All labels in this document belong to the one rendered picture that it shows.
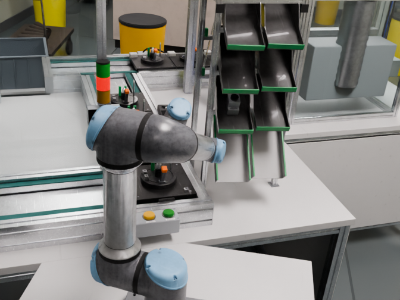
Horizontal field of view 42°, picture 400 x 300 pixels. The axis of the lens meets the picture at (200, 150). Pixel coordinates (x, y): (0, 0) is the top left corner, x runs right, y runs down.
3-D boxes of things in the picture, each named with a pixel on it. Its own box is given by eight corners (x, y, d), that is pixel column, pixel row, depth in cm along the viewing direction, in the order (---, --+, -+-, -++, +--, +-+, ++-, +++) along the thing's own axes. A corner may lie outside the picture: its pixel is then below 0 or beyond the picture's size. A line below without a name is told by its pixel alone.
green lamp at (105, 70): (111, 78, 188) (111, 65, 186) (97, 78, 186) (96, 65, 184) (109, 72, 192) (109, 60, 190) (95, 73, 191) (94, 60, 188)
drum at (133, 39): (167, 81, 556) (170, 15, 522) (159, 97, 517) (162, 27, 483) (124, 77, 559) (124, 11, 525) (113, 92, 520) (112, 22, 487)
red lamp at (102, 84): (111, 90, 190) (111, 78, 188) (97, 91, 189) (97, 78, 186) (109, 86, 194) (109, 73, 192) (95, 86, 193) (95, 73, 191)
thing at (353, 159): (413, 239, 344) (453, 121, 303) (258, 264, 311) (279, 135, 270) (356, 184, 400) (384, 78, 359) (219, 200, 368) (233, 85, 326)
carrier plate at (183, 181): (196, 197, 198) (197, 193, 197) (133, 205, 191) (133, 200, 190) (180, 165, 218) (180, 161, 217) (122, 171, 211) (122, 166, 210)
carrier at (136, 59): (175, 70, 317) (177, 50, 311) (136, 71, 310) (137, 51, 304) (166, 56, 337) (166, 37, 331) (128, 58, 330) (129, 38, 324)
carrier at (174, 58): (214, 68, 324) (216, 49, 318) (176, 70, 317) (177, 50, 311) (202, 55, 344) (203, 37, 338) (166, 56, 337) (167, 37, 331)
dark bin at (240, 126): (252, 134, 196) (256, 121, 190) (218, 134, 194) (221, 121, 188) (242, 79, 212) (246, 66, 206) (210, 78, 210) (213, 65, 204)
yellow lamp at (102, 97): (111, 103, 193) (111, 91, 190) (97, 104, 191) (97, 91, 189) (109, 98, 197) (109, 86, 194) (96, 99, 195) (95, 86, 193)
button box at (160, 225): (179, 233, 187) (180, 218, 184) (120, 240, 181) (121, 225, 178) (174, 221, 193) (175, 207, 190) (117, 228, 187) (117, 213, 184)
